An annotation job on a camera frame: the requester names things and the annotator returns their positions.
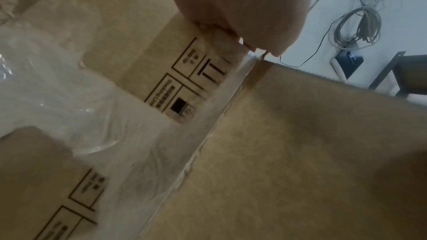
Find clear packing tape strip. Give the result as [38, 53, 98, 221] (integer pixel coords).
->
[138, 52, 267, 240]

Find white device with dark panel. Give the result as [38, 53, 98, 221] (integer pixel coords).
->
[330, 41, 365, 81]

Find thin black cable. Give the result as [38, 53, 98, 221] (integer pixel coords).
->
[279, 17, 338, 68]

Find coil of grey cable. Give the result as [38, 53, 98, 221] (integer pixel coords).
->
[328, 6, 383, 49]

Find black metal frame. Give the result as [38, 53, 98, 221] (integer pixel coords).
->
[368, 51, 427, 98]

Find person's left hand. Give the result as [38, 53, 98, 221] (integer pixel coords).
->
[160, 0, 313, 57]

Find clear plastic bag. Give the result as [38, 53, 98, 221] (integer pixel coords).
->
[0, 0, 187, 161]

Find brown cardboard box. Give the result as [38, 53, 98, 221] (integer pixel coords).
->
[0, 0, 427, 240]

